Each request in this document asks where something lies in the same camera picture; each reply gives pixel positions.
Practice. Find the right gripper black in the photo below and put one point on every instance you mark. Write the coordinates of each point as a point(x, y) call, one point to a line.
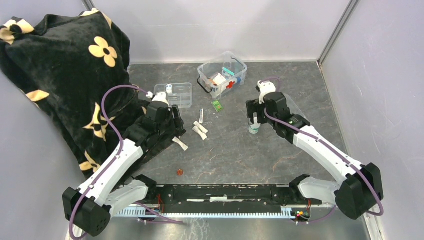
point(254, 106)

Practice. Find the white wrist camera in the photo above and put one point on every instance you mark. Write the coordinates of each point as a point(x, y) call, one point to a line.
point(158, 97)
point(265, 87)

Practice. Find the brown bottle orange cap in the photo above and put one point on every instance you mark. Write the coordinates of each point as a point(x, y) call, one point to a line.
point(213, 83)

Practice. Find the small white blue tube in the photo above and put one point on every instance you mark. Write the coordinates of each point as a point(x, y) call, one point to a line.
point(201, 116)

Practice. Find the white sachet on blanket edge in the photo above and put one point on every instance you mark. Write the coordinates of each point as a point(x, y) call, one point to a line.
point(180, 143)

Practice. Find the black blanket with cream flowers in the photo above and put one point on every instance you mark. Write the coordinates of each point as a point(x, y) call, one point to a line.
point(75, 69)

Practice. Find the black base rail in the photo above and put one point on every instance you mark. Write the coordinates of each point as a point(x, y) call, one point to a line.
point(225, 199)

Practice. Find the blue white bandage roll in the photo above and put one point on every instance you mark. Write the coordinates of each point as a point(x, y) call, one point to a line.
point(233, 83)

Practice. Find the green small medicine box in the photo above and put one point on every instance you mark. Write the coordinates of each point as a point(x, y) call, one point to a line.
point(217, 106)

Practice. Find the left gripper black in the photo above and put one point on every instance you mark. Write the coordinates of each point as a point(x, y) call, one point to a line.
point(177, 123)

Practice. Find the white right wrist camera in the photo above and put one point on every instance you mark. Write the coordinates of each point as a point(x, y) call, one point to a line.
point(265, 87)

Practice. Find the teal bandage packet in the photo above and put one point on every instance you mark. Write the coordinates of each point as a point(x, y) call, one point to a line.
point(227, 72)

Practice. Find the clear first aid box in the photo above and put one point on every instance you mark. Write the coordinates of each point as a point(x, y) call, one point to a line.
point(208, 69)

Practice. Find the clear compartment tray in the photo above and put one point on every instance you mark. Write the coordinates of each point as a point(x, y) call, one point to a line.
point(182, 94)

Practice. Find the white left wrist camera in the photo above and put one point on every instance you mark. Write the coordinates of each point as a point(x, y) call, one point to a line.
point(158, 97)

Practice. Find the clear box lid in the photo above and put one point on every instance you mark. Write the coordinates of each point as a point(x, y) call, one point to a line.
point(293, 107)

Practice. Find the white gauze pad packet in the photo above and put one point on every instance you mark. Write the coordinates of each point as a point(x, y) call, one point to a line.
point(219, 78)

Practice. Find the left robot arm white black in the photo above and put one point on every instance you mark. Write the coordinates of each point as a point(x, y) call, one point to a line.
point(111, 189)

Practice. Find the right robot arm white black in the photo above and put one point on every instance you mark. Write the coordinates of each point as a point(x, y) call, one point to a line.
point(357, 188)

